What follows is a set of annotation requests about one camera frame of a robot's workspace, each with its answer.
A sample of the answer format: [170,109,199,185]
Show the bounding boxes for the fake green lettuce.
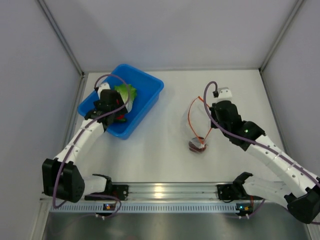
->
[114,84,138,113]

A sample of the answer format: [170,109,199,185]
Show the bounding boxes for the fake green cucumber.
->
[117,117,127,123]

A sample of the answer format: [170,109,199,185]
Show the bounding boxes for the clear zip top bag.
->
[180,96,212,148]

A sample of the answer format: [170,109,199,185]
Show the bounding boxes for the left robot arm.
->
[42,89,128,203]

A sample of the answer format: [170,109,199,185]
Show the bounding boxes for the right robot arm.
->
[205,100,320,224]

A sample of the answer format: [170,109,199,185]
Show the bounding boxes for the blue plastic bin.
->
[77,63,165,140]

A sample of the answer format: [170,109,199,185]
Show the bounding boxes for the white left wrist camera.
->
[94,82,111,98]

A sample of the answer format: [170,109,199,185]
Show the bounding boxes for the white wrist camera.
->
[213,87,233,103]
[94,82,111,98]

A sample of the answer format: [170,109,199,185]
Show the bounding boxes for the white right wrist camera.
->
[213,87,233,103]

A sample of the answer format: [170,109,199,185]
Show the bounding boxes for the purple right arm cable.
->
[202,81,320,191]

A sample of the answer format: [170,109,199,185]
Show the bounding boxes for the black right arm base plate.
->
[217,184,250,202]

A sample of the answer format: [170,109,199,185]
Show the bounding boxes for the aluminium rail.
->
[39,181,308,202]

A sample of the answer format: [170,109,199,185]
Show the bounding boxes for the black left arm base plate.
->
[84,184,129,201]

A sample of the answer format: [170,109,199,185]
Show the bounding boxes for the white cable duct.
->
[49,202,241,213]

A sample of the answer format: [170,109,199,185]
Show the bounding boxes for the aluminium corner post left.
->
[35,0,85,76]

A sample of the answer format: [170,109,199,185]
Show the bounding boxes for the aluminium corner post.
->
[35,0,85,76]
[258,0,306,74]

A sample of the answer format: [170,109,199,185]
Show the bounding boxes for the aluminium corner post right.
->
[258,0,306,74]

